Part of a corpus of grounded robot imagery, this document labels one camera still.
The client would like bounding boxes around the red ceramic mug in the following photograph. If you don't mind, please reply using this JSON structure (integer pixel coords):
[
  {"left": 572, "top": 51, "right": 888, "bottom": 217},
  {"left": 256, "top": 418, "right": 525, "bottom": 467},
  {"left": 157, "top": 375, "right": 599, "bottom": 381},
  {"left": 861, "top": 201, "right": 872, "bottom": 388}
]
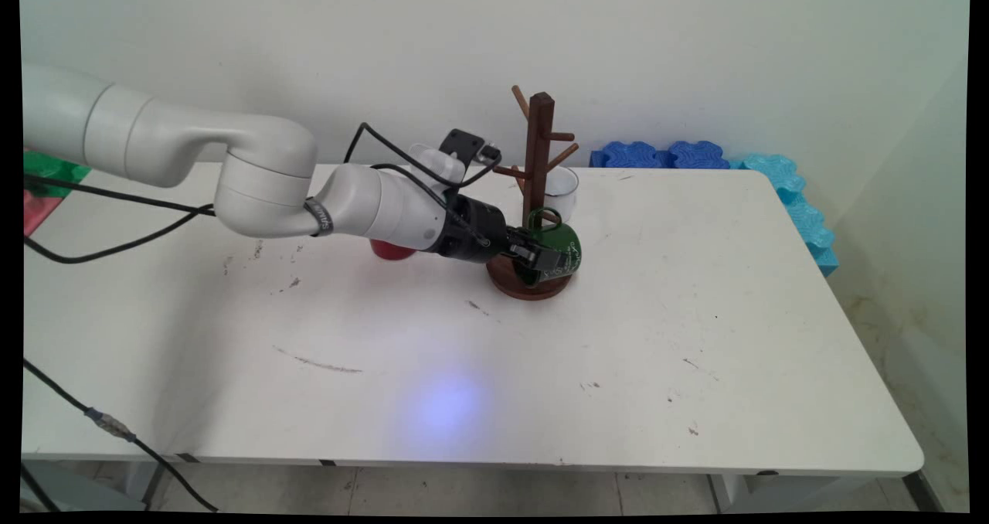
[{"left": 369, "top": 238, "right": 418, "bottom": 262}]

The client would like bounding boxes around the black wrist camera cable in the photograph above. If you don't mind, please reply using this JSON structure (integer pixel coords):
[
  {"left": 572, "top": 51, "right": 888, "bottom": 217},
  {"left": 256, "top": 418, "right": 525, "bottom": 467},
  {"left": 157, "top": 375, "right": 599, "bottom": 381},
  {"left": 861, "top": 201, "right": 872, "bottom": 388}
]
[{"left": 343, "top": 122, "right": 503, "bottom": 248}]

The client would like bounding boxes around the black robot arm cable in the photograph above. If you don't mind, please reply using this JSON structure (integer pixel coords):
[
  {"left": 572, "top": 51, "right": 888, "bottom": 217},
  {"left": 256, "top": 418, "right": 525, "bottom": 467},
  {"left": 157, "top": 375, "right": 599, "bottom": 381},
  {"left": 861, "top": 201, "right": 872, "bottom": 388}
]
[{"left": 23, "top": 172, "right": 219, "bottom": 266}]

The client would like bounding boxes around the large cyan foam block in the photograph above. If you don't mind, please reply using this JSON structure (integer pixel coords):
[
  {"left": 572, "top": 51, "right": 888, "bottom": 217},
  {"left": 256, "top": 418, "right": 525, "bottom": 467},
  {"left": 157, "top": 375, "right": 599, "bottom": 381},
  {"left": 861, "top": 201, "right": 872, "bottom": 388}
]
[{"left": 731, "top": 153, "right": 807, "bottom": 205}]

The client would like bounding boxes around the dark blue foam block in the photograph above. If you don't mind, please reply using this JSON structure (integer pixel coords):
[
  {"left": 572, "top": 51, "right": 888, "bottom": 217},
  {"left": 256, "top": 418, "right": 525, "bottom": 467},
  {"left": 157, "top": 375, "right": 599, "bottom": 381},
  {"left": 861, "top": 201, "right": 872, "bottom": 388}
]
[
  {"left": 666, "top": 140, "right": 732, "bottom": 171},
  {"left": 589, "top": 141, "right": 668, "bottom": 170}
]

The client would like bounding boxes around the white ribbed wrist mount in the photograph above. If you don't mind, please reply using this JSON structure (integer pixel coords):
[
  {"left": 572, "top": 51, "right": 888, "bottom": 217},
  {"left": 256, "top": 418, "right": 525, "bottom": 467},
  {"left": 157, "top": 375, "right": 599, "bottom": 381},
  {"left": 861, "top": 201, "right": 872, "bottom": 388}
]
[{"left": 407, "top": 143, "right": 468, "bottom": 194}]

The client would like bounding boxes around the wooden mug tree stand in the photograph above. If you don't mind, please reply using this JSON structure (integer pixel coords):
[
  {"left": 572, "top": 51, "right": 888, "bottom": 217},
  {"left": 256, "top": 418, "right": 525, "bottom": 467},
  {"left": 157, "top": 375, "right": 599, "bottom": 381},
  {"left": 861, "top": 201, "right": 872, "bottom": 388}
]
[{"left": 485, "top": 85, "right": 580, "bottom": 302}]

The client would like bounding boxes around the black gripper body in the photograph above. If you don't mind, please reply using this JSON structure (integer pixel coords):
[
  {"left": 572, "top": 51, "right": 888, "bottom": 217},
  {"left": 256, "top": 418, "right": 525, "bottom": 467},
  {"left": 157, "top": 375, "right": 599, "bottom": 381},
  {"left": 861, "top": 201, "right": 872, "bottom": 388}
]
[{"left": 437, "top": 195, "right": 512, "bottom": 265}]

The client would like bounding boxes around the clear glass cup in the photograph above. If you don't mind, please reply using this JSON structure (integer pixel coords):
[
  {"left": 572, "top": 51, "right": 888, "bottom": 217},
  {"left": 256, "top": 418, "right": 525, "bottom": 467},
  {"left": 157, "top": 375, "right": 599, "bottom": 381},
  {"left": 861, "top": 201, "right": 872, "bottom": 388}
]
[{"left": 541, "top": 165, "right": 580, "bottom": 225}]

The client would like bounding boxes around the grey table leg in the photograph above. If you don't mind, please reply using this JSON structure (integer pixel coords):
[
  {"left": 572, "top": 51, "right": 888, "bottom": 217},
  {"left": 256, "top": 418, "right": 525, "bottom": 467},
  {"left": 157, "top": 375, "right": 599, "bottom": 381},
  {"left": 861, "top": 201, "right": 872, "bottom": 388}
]
[{"left": 23, "top": 461, "right": 165, "bottom": 512}]

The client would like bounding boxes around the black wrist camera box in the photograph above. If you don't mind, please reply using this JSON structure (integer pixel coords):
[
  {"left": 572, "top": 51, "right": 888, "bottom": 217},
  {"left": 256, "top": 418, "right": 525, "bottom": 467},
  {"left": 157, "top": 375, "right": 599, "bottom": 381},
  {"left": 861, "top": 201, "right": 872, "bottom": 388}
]
[{"left": 438, "top": 128, "right": 504, "bottom": 172}]

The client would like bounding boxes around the green ceramic mug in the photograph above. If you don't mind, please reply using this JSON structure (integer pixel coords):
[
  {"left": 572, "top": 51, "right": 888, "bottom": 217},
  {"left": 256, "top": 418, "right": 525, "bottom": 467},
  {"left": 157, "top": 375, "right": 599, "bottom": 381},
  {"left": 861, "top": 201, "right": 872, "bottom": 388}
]
[{"left": 521, "top": 206, "right": 583, "bottom": 288}]

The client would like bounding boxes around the black cable with connector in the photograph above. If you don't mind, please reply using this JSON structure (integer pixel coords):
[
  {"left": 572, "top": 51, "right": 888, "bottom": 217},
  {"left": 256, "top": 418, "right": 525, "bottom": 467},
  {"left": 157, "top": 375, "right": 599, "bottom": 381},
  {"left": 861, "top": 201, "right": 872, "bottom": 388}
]
[{"left": 23, "top": 357, "right": 222, "bottom": 514}]

